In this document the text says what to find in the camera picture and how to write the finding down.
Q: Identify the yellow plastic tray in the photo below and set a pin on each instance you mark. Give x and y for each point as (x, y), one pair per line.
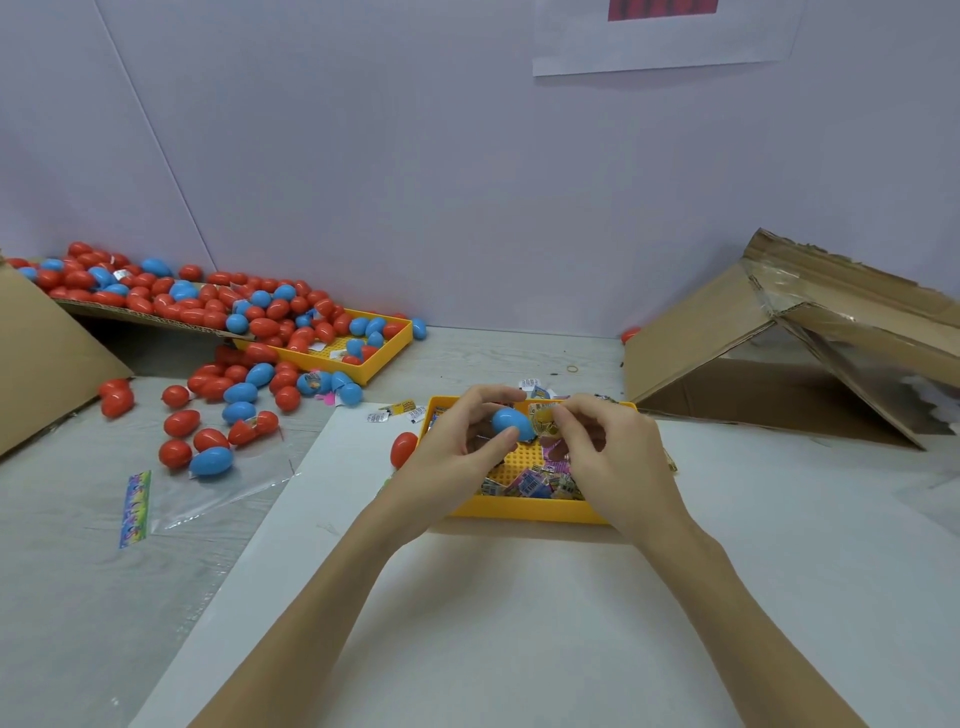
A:
(503, 510)

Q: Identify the yellow tray under eggs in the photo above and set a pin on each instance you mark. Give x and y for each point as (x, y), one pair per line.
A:
(387, 348)

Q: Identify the brown cardboard sheet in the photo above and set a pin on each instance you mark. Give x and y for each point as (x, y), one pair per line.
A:
(135, 315)

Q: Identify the person's left forearm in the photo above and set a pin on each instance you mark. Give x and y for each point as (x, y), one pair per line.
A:
(293, 630)

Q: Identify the clear bag with coloured label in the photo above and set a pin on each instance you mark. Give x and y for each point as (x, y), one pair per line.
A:
(210, 498)

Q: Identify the person's left hand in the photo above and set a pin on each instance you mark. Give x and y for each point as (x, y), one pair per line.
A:
(435, 473)

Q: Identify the person's right hand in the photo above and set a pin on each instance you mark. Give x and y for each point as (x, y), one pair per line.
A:
(630, 465)

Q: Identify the torn flattened cardboard box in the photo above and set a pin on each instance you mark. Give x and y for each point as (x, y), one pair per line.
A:
(690, 333)

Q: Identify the white paper sign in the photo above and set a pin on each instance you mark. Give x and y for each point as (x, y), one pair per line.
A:
(668, 38)

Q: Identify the tall brown cardboard box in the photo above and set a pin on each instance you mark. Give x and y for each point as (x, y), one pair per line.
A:
(38, 368)

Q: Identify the pile of plastic eggs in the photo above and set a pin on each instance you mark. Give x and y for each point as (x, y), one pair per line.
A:
(225, 308)

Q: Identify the single blue plastic egg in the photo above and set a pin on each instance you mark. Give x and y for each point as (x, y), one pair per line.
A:
(513, 423)

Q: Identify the person's right forearm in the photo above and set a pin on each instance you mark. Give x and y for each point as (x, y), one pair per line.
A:
(728, 630)

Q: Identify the white crumpled plastic scraps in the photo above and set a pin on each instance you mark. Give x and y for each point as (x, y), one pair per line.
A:
(938, 398)

